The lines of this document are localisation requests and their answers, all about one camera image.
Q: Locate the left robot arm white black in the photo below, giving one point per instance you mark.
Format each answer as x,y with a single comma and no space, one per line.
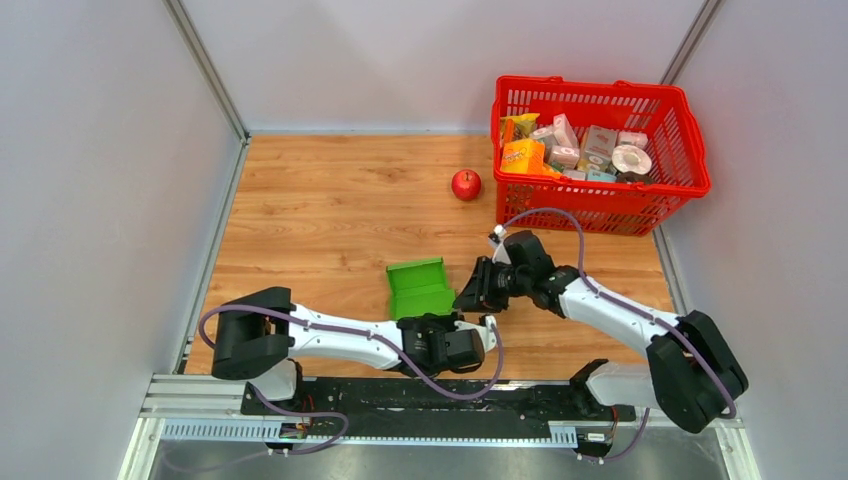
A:
258,339

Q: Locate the pink white carton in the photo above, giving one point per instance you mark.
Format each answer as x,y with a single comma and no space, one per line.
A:
564,132

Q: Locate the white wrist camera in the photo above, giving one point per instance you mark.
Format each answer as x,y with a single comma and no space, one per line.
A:
486,328
496,240

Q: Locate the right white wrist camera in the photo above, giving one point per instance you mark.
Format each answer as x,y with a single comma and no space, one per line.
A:
496,240

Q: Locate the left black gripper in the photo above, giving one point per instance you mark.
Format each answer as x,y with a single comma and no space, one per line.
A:
448,320

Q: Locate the yellow snack bag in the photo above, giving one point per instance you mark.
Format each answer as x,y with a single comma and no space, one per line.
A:
517,127

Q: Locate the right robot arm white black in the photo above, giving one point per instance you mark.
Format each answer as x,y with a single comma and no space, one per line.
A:
690,373

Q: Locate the white red box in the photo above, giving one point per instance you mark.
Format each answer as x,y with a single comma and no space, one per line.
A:
598,145

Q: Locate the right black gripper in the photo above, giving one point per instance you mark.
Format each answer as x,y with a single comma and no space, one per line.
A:
478,296

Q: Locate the pink box in basket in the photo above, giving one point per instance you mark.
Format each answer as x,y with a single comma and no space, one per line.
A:
562,157

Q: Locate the red plastic basket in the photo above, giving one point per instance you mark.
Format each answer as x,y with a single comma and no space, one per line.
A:
675,145

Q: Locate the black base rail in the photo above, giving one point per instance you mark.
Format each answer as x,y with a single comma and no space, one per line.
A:
401,410

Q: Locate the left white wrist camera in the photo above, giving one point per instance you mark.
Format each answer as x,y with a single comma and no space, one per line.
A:
486,328

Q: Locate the small pink white box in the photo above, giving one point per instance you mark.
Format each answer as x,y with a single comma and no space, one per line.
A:
632,138

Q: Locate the red apple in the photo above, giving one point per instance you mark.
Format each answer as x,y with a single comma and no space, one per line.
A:
466,185

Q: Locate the orange snack box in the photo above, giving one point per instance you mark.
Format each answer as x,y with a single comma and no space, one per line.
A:
526,157

